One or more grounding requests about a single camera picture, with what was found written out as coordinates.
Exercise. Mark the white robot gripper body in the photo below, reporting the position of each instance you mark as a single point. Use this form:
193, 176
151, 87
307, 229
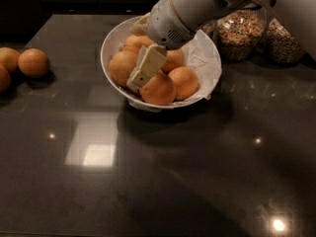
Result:
163, 23

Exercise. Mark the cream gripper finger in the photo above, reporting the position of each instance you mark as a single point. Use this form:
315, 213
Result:
150, 60
139, 28

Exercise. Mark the large orange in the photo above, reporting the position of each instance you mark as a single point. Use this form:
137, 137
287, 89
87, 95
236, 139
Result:
121, 65

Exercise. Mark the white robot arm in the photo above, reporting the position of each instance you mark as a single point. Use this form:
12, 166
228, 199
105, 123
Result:
297, 16

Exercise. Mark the orange back of bowl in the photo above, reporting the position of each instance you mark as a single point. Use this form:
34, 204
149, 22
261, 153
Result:
135, 43

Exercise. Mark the orange back right in bowl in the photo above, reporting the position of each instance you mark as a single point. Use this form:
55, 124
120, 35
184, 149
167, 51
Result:
175, 58

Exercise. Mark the white bowl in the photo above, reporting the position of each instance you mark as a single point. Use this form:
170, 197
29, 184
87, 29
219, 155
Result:
112, 44

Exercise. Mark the orange front centre in bowl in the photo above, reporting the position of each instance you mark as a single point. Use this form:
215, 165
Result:
160, 90

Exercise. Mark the orange front right in bowl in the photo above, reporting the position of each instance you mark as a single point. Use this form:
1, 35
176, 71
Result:
185, 81

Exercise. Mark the white paper bowl liner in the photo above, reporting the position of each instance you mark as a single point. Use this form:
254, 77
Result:
202, 56

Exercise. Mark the left glass jar with grains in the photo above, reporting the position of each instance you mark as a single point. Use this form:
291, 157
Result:
209, 29

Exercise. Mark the glass jar with grains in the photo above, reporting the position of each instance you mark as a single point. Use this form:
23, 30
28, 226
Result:
209, 29
281, 47

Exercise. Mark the middle glass jar with cereal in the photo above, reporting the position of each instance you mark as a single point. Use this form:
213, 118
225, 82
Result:
239, 33

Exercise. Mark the orange on table right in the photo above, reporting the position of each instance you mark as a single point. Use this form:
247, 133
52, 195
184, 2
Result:
34, 63

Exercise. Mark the orange on table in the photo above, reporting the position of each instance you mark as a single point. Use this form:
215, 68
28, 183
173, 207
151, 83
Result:
5, 79
34, 63
9, 59

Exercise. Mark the right glass jar with grains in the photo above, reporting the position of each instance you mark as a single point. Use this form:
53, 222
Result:
281, 47

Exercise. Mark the orange on table back left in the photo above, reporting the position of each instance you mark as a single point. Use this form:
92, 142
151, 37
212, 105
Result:
9, 59

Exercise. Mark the orange on table front left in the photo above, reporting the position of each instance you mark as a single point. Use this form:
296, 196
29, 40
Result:
5, 79

